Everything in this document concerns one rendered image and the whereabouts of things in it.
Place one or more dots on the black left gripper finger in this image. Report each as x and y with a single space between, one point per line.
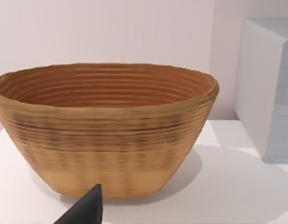
89 207

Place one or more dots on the pale microwave oven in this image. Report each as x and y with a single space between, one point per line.
260 93

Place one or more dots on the brown woven basket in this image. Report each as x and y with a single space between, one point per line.
106 140

